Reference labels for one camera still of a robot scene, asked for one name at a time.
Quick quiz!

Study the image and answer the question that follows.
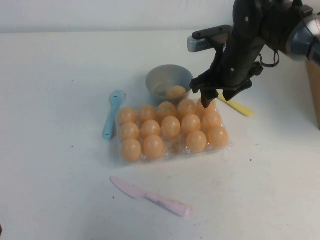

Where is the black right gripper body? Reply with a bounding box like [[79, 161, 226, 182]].
[[189, 32, 266, 94]]

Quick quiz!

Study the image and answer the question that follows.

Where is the thin black cable loop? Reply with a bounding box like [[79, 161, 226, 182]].
[[258, 49, 281, 68]]

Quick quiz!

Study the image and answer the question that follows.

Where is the grey plastic bowl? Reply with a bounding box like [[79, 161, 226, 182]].
[[145, 64, 195, 106]]

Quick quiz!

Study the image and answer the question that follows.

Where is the yellow plastic knife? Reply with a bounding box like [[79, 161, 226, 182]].
[[216, 91, 254, 118]]

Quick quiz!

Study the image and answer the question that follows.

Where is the pink plastic knife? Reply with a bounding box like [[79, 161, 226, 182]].
[[110, 175, 193, 218]]

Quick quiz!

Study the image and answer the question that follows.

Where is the blue plastic fork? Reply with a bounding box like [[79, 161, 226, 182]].
[[102, 89, 127, 140]]

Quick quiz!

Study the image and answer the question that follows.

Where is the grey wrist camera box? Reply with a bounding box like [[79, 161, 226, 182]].
[[186, 24, 233, 53]]

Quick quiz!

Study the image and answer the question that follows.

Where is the clear plastic egg tray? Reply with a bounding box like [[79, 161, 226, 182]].
[[114, 98, 235, 169]]

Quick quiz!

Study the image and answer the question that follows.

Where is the orange plastic egg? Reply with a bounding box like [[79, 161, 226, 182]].
[[117, 107, 138, 125], [161, 115, 181, 140], [196, 97, 217, 114], [137, 104, 158, 123], [120, 138, 143, 162], [180, 113, 202, 136], [185, 130, 208, 153], [157, 101, 177, 120], [207, 126, 229, 147], [177, 98, 198, 118], [140, 119, 161, 138], [201, 110, 223, 131], [143, 134, 165, 160], [119, 122, 140, 141], [165, 85, 187, 98]]

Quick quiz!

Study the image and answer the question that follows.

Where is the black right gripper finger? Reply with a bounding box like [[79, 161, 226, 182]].
[[222, 89, 240, 102], [200, 88, 218, 109]]

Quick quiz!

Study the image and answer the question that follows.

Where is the brown cardboard box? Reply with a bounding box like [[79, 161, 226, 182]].
[[306, 59, 320, 131]]

